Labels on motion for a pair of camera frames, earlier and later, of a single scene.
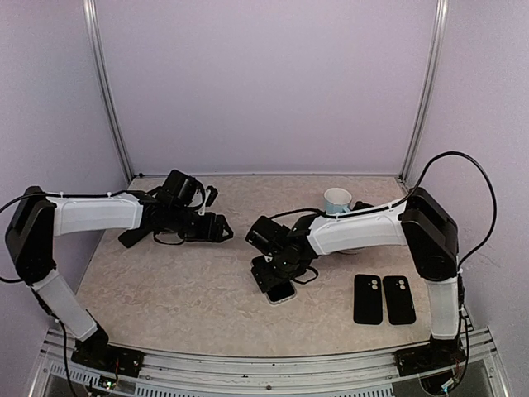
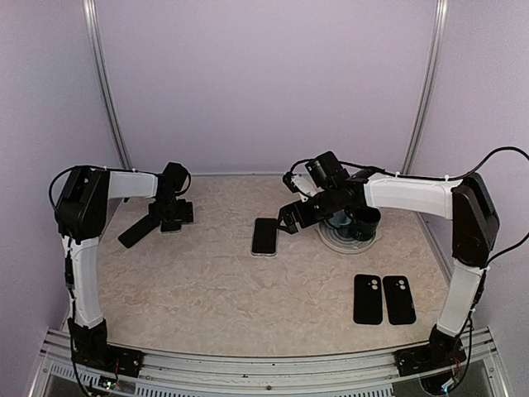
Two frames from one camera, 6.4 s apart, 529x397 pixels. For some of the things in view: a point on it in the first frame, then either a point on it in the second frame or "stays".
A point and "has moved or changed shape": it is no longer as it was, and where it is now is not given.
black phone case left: (367, 306) stays
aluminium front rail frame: (474, 371) stays
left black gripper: (207, 234) → (185, 213)
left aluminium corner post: (100, 68) stays
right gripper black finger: (269, 272) → (293, 217)
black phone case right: (399, 302) stays
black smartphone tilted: (128, 237) stays
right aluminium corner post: (426, 90) stays
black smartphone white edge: (283, 292) has moved or changed shape
